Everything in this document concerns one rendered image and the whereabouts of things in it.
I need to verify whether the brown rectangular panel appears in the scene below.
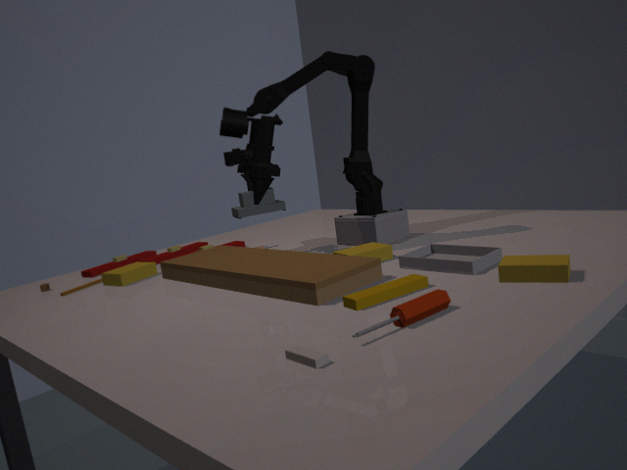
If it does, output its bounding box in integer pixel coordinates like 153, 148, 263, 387
161, 245, 383, 306

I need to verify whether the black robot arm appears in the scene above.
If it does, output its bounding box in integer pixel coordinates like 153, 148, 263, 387
219, 51, 388, 215

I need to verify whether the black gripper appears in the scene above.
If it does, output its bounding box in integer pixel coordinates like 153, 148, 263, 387
237, 139, 280, 205

